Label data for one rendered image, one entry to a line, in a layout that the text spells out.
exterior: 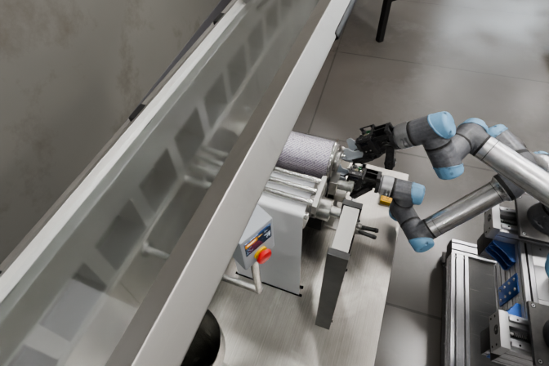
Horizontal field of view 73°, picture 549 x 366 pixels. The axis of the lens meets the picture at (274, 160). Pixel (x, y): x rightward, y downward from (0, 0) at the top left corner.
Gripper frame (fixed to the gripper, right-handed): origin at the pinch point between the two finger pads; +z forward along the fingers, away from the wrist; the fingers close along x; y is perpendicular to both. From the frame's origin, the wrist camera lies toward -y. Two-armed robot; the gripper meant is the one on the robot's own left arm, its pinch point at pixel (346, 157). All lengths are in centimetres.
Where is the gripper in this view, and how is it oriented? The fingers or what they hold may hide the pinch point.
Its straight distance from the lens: 128.0
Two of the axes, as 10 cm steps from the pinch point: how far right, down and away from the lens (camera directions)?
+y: -6.3, -6.5, -4.3
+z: -7.0, 2.2, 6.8
